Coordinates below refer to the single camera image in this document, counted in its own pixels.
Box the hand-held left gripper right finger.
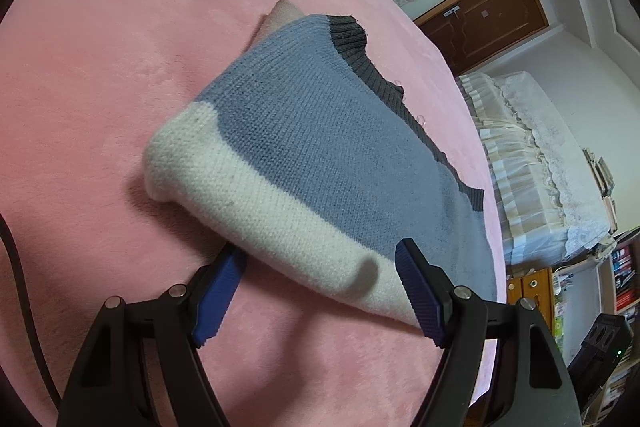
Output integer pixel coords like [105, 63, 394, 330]
[394, 238, 583, 427]

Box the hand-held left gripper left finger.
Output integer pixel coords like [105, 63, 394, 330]
[56, 243, 248, 427]

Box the colour block knit sweater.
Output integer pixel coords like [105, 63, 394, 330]
[142, 0, 498, 328]

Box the bookshelf with books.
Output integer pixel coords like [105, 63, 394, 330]
[550, 232, 640, 427]

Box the wooden drawer cabinet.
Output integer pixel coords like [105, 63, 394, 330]
[505, 264, 556, 338]

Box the bed with lace cover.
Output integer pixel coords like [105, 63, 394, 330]
[455, 71, 618, 265]

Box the clear plastic hanger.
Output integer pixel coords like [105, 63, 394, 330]
[392, 78, 428, 128]

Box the pink bed blanket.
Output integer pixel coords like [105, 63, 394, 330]
[0, 0, 506, 427]

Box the brown wooden door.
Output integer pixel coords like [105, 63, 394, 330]
[415, 0, 551, 75]

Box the black cable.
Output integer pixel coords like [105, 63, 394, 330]
[0, 212, 63, 408]

